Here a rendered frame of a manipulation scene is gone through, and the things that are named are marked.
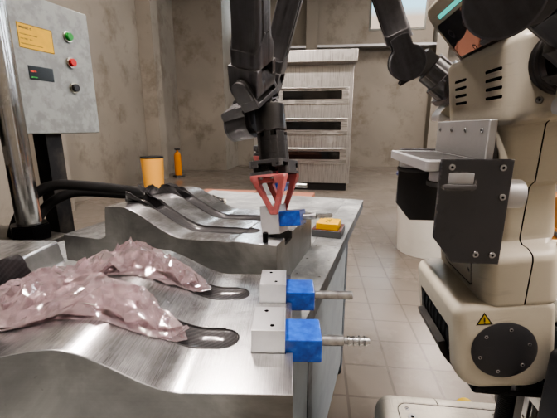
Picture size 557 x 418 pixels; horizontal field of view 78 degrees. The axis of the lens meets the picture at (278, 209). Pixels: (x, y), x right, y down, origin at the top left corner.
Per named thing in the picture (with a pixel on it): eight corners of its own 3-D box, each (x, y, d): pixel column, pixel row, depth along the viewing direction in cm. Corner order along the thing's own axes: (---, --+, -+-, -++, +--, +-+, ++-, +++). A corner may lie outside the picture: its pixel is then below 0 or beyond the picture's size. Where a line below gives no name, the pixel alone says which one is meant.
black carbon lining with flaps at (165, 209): (280, 224, 80) (280, 184, 78) (253, 245, 65) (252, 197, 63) (156, 212, 91) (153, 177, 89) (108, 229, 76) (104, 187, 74)
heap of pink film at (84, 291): (215, 280, 53) (213, 231, 51) (181, 354, 36) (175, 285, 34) (51, 278, 54) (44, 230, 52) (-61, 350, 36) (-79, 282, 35)
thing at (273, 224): (336, 228, 65) (333, 199, 64) (331, 231, 60) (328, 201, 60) (271, 230, 69) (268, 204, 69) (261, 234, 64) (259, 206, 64)
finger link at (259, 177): (252, 216, 62) (247, 165, 62) (266, 213, 69) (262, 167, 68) (288, 214, 60) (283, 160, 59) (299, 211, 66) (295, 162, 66)
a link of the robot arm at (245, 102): (242, 80, 56) (266, 60, 61) (196, 96, 63) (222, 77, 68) (273, 143, 62) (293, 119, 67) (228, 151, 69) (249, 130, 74)
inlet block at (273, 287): (348, 303, 52) (350, 270, 51) (354, 321, 47) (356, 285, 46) (262, 302, 52) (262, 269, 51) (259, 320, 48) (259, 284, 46)
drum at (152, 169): (149, 189, 621) (146, 155, 607) (169, 189, 618) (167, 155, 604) (138, 193, 583) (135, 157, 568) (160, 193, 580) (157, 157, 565)
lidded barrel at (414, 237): (452, 242, 333) (462, 169, 316) (467, 264, 278) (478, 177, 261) (389, 237, 348) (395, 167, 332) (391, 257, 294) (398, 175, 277)
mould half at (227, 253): (311, 246, 85) (312, 193, 82) (276, 294, 61) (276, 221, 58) (145, 228, 101) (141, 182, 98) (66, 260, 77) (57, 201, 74)
